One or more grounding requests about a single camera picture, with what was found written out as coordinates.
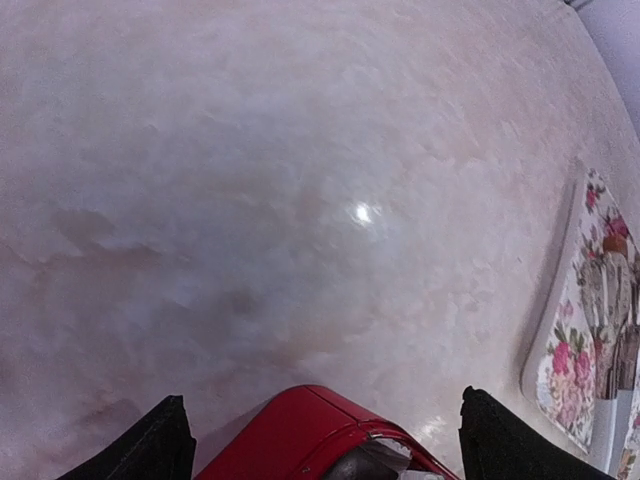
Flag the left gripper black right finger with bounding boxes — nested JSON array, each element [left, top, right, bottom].
[[459, 386, 609, 480]]

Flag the floral rectangular tray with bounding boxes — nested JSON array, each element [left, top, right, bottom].
[[520, 163, 639, 479]]

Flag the silver metal serving tongs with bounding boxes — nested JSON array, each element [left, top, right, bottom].
[[581, 251, 639, 477]]

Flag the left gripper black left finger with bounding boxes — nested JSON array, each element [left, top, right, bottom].
[[60, 395, 196, 480]]

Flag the round swirl brown chocolate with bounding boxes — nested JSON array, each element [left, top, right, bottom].
[[603, 234, 628, 257]]

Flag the dark round chocolate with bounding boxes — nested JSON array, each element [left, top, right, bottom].
[[323, 448, 398, 480]]

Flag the red chocolate box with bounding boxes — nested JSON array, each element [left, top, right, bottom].
[[196, 385, 456, 479]]

